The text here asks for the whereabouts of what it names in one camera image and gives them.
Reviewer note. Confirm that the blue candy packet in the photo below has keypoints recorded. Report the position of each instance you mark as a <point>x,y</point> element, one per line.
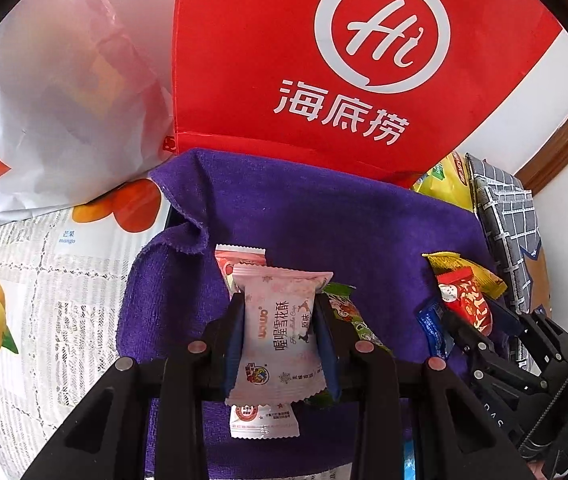
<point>431,327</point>

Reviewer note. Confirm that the green triangular snack packet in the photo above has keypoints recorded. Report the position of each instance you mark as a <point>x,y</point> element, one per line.
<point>351,312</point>

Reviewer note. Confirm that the strawberry print pastry packet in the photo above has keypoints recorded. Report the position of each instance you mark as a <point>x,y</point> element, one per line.
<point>239,256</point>

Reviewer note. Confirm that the pink white pastry packet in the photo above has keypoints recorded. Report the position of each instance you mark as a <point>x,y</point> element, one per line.
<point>279,330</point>
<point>264,422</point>

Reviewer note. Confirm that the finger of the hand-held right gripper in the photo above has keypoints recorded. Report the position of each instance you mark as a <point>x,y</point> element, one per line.
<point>524,325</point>
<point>471,342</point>

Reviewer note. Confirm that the yellow chip bag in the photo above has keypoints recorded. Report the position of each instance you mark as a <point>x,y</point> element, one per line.
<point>444,182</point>

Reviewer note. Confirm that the red candy packet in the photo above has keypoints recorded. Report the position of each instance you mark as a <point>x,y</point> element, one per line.
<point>469,300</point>

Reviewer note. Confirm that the white plastic bag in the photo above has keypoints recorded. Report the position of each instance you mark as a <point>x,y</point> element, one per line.
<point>53,110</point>

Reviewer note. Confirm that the brown wooden door frame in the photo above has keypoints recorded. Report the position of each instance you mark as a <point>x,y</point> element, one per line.
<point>564,152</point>

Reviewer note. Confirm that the red paper bag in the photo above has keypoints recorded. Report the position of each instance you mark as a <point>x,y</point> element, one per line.
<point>244,60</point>

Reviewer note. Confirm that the purple towel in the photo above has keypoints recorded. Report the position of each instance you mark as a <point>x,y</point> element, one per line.
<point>364,220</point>

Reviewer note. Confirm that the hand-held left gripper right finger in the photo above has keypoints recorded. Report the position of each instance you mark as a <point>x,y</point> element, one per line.
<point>326,355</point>

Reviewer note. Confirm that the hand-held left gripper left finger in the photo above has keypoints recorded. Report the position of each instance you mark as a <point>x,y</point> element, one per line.
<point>231,350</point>

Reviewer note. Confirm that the grey checked folded cloth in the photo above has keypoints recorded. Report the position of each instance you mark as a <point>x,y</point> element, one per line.
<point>509,220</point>

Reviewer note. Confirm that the yellow candy packet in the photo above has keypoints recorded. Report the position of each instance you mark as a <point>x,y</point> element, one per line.
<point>451,262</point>

